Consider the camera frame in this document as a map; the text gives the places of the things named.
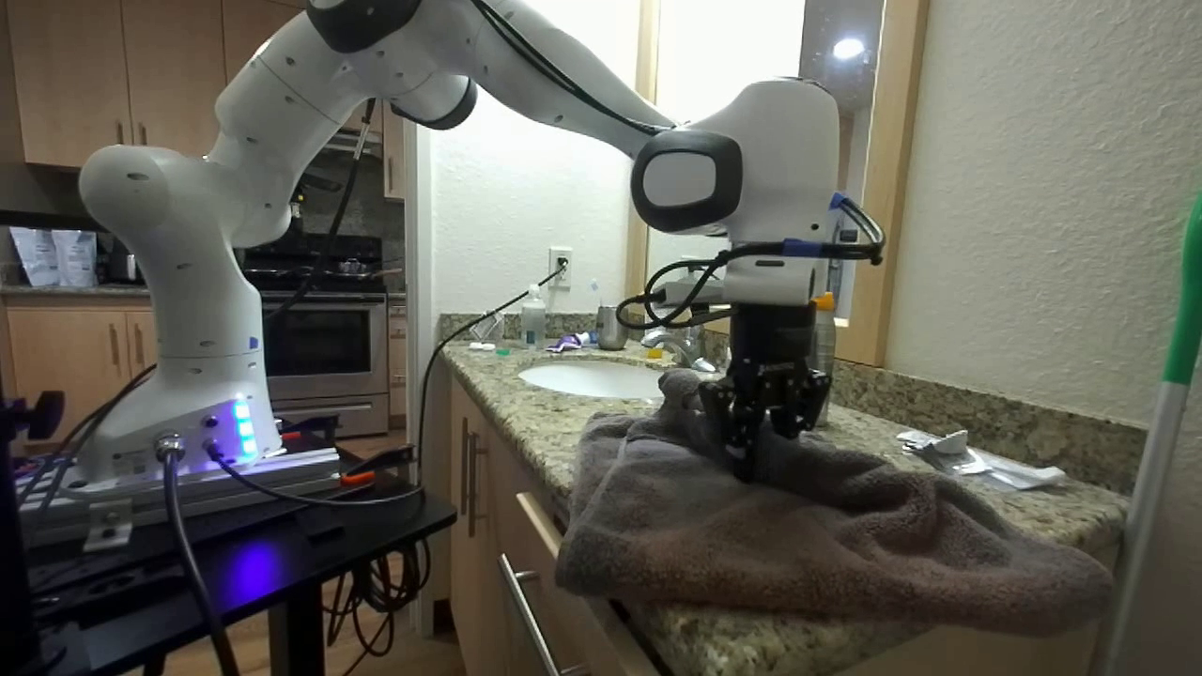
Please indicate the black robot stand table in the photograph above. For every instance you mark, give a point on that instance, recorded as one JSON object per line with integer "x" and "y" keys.
{"x": 249, "y": 563}

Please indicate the metal toothbrush cup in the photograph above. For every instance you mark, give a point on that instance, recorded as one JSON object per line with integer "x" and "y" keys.
{"x": 608, "y": 328}

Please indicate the open wooden drawer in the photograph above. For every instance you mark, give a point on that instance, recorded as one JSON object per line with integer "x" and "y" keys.
{"x": 551, "y": 587}

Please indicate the white oval sink basin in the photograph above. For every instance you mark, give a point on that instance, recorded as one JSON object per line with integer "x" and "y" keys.
{"x": 587, "y": 375}

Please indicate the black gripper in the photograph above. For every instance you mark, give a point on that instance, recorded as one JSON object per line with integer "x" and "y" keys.
{"x": 776, "y": 338}

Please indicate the chrome faucet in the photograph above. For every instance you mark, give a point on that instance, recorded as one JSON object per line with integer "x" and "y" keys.
{"x": 680, "y": 349}

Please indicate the stainless steel oven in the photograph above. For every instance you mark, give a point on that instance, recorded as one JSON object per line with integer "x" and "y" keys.
{"x": 319, "y": 349}

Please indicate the aluminium base mounting plate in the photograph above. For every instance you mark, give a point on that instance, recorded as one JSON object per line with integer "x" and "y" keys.
{"x": 189, "y": 489}

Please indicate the wooden kitchen base cabinet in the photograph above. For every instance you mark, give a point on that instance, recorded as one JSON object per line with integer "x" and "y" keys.
{"x": 62, "y": 349}

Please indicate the crumpled white wrapper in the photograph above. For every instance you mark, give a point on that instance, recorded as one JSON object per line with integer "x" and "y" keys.
{"x": 990, "y": 468}

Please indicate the wood framed mirror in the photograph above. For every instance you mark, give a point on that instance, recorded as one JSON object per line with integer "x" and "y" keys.
{"x": 896, "y": 189}

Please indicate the wooden kitchen wall cabinets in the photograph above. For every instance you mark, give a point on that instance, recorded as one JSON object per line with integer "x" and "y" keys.
{"x": 77, "y": 77}

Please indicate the grey towel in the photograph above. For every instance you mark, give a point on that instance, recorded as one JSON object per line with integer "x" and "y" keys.
{"x": 814, "y": 538}

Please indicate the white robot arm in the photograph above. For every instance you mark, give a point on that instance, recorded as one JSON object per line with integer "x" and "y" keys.
{"x": 189, "y": 311}

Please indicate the white paper sheets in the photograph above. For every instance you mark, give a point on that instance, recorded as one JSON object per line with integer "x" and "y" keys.
{"x": 55, "y": 258}

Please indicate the wooden vanity cabinet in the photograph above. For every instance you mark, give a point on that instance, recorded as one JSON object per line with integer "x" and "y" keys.
{"x": 482, "y": 587}

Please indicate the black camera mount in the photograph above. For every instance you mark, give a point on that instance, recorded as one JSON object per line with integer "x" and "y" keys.
{"x": 31, "y": 414}

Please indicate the clear contact solution bottle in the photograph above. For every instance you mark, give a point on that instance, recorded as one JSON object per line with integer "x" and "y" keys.
{"x": 536, "y": 325}

